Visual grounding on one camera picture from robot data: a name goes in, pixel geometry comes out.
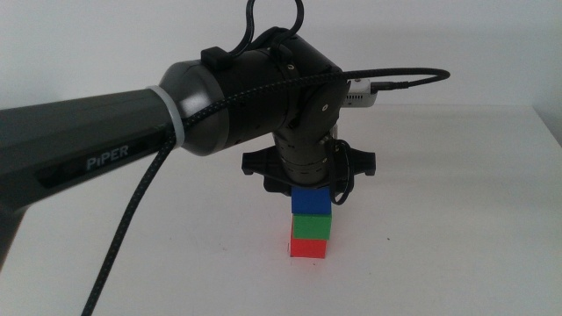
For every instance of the red cube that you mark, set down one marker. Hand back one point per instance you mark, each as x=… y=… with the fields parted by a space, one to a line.
x=308 y=249

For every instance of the blue cube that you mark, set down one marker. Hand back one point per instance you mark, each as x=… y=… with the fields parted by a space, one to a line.
x=311 y=201

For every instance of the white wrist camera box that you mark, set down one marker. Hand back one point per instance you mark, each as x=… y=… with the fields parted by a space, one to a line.
x=362 y=95

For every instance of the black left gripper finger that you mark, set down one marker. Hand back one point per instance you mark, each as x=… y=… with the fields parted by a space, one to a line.
x=276 y=187
x=339 y=189

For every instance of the green cube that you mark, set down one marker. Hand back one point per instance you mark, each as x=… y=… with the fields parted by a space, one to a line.
x=311 y=226

